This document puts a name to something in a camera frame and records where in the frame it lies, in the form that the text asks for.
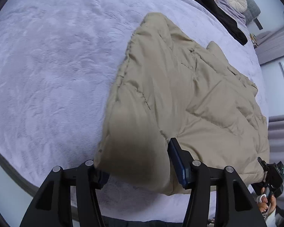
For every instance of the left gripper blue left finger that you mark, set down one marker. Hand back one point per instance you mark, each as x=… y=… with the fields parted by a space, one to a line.
x=100 y=179

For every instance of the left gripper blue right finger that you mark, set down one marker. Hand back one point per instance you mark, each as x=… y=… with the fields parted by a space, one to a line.
x=181 y=161

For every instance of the beige quilted puffer jacket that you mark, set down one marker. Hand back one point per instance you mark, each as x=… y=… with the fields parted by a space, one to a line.
x=169 y=86

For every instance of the right hand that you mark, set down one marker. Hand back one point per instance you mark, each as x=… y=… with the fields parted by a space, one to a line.
x=266 y=205

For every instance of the lavender plush bed blanket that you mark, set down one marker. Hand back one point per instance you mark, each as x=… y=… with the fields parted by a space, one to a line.
x=58 y=62

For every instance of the black garment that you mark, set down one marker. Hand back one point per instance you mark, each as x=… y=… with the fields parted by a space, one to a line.
x=228 y=22

